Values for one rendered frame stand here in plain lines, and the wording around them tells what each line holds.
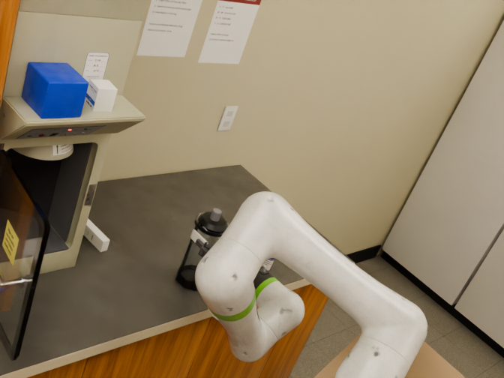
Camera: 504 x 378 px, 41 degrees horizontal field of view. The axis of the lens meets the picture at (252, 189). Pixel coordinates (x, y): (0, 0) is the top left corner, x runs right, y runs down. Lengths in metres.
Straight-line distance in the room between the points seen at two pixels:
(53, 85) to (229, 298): 0.59
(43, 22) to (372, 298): 0.94
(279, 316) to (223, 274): 0.45
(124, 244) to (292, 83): 1.13
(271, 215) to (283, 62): 1.45
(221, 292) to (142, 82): 1.15
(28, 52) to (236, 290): 0.69
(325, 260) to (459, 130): 2.86
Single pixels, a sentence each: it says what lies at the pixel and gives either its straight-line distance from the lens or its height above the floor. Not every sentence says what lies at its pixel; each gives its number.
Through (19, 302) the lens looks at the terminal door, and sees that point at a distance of 1.60.
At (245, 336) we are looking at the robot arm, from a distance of 1.70.
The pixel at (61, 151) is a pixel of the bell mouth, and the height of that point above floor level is 1.34.
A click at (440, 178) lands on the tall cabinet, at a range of 4.37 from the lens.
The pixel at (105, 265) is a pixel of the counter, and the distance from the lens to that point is 2.10.
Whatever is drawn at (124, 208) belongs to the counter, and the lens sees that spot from 2.38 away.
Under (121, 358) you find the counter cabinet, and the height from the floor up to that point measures 0.81.
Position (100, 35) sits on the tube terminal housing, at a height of 1.67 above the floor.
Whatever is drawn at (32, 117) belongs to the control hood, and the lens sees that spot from 1.55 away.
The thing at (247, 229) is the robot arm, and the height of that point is 1.48.
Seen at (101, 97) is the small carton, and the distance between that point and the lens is 1.64.
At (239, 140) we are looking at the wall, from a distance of 2.90.
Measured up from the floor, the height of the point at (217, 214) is 1.21.
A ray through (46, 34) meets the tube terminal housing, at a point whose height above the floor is 1.66.
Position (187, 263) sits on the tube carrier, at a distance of 2.07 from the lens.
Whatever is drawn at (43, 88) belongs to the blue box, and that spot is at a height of 1.58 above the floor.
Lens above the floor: 2.21
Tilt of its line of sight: 27 degrees down
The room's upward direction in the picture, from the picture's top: 22 degrees clockwise
